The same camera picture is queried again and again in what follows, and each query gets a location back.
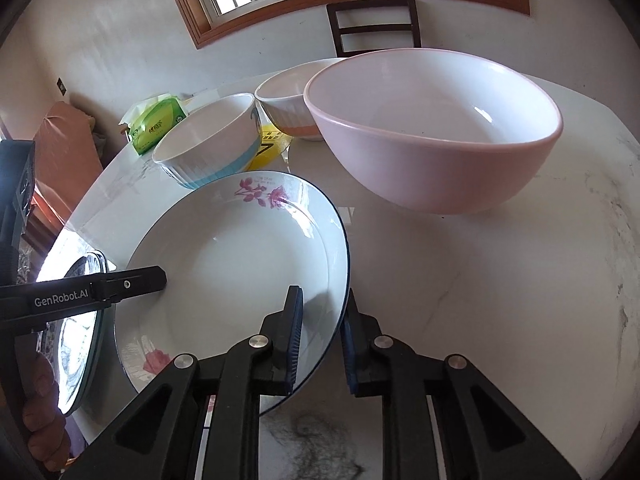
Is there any green tissue pack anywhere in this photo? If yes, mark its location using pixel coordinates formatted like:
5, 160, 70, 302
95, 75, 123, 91
119, 94, 188, 157

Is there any person's left hand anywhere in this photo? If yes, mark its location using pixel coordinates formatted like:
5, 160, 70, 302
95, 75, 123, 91
22, 355, 72, 471

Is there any white bowl with blue band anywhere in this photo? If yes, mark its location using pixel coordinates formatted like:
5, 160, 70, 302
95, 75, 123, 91
151, 92, 261, 191

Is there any dark wooden chair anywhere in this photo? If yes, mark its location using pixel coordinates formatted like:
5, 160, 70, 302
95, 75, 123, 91
326, 0, 422, 58

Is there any large pink bowl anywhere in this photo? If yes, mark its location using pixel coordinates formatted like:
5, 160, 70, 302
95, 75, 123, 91
303, 48, 565, 216

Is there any white bowl with orange band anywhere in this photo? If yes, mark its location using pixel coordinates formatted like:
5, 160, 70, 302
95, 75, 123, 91
254, 58, 346, 142

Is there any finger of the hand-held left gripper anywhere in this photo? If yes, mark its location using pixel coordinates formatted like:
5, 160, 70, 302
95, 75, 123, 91
0, 266, 167, 333

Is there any round yellow warning sticker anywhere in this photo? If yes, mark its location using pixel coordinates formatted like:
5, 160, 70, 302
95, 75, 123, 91
247, 124, 293, 172

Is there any wooden framed window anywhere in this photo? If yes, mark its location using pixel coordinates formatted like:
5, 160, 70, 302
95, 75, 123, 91
159, 0, 531, 50

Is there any white plate with pink flowers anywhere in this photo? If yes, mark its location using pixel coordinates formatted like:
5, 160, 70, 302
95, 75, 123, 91
114, 171, 351, 417

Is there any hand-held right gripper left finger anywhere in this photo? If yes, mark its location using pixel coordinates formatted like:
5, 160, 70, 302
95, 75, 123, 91
62, 285, 305, 480

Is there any brown covered furniture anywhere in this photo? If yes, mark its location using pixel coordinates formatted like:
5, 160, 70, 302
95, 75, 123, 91
32, 101, 103, 221

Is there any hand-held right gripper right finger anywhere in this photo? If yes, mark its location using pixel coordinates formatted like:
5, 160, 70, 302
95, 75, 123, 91
340, 287, 583, 480

